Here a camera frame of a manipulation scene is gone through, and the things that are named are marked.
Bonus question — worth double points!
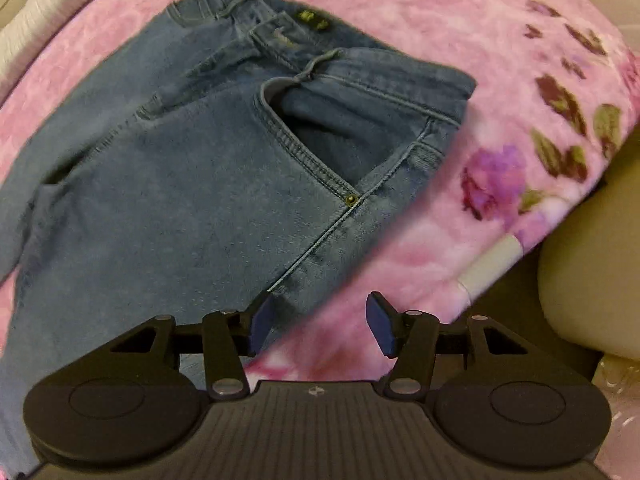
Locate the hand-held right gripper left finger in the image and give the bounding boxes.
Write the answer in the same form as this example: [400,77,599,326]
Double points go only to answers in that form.
[109,292,275,401]

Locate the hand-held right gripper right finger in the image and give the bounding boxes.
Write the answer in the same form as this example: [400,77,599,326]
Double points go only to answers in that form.
[366,291,532,403]

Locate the blue denim jeans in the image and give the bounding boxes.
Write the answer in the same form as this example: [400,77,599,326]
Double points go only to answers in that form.
[0,0,477,476]

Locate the pink floral blanket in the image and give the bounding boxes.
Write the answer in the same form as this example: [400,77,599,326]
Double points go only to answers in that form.
[0,0,640,480]

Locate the beige cushion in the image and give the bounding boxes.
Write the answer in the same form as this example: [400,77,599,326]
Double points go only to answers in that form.
[538,125,640,356]

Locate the white ribbed fabric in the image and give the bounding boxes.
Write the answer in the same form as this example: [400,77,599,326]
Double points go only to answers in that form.
[0,0,121,96]

